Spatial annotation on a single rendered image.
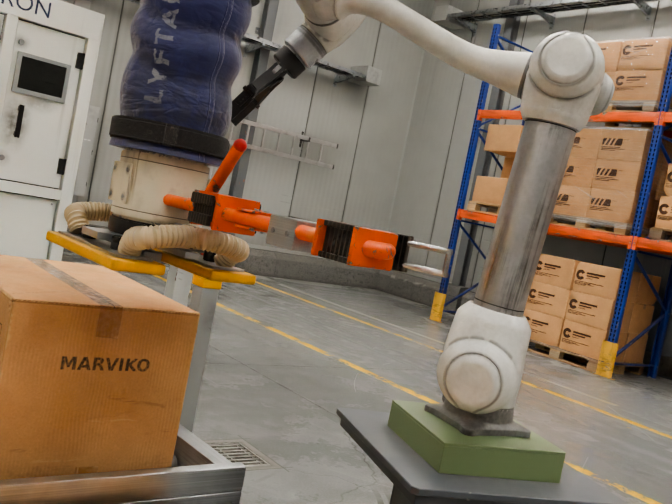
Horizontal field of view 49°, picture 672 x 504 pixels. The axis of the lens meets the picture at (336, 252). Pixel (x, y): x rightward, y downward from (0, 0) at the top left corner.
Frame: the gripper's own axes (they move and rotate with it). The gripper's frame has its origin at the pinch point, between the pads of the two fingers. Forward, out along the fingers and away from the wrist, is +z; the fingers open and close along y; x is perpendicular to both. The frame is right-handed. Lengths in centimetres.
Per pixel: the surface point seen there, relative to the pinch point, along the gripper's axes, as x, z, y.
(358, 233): -32, 0, -86
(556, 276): -315, -167, 711
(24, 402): -17, 68, -33
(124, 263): -12, 31, -53
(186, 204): -12, 17, -47
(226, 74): 1.6, -3.9, -36.2
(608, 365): -400, -126, 620
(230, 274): -26, 21, -40
